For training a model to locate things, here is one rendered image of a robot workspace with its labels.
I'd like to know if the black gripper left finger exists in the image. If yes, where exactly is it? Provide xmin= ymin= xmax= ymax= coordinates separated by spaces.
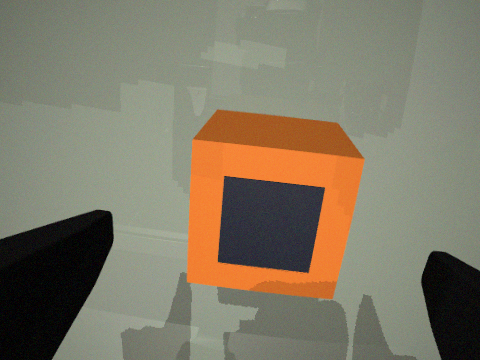
xmin=0 ymin=209 xmax=113 ymax=360

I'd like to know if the orange block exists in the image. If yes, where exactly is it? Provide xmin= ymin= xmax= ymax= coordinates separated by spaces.
xmin=187 ymin=109 xmax=364 ymax=299

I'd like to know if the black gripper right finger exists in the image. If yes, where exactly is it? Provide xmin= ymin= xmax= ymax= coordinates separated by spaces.
xmin=421 ymin=251 xmax=480 ymax=360

